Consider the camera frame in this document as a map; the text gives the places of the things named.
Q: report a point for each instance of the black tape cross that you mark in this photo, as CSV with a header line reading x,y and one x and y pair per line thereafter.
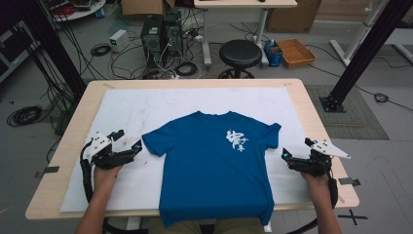
x,y
353,217

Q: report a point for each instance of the blue t-shirt white print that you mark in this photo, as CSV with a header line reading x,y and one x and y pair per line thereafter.
x,y
207,169

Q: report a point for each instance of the orange shallow tray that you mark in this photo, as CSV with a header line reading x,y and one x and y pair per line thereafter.
x,y
295,52

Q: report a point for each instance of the grey floor mat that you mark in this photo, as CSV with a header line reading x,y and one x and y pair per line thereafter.
x,y
354,113

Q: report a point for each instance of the white table mat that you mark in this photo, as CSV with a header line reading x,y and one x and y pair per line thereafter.
x,y
136,107

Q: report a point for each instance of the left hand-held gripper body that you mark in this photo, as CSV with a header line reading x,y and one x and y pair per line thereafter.
x,y
99,149

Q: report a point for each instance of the person's right hand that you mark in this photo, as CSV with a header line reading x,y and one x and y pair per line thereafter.
x,y
315,182

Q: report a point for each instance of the grey shelf rack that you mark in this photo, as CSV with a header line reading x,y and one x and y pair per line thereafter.
x,y
14,48

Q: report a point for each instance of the white desk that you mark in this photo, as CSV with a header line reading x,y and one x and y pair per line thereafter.
x,y
243,3

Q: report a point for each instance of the white metal stand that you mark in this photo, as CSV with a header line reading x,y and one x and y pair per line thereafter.
x,y
357,35

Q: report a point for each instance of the person's left hand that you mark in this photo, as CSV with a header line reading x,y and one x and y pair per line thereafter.
x,y
105,177

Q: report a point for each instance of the blue box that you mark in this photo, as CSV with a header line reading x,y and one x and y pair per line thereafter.
x,y
273,55

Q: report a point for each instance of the round white table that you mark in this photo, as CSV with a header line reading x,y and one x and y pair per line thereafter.
x,y
81,11

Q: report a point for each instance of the grey tape strip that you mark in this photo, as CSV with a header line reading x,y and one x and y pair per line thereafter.
x,y
349,181
48,170

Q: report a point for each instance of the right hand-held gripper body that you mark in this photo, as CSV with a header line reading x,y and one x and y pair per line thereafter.
x,y
319,159

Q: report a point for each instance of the black metal frame post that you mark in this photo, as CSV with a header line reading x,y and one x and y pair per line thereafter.
x,y
55,55
363,52

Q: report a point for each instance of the white power supply unit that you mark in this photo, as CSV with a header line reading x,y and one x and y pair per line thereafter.
x,y
119,40

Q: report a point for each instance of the black round stool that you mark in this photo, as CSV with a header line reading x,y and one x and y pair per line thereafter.
x,y
240,53

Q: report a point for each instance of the black computer tower green label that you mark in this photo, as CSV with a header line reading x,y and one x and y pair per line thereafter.
x,y
152,40

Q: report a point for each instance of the large closed cardboard box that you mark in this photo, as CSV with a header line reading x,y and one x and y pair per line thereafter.
x,y
292,16

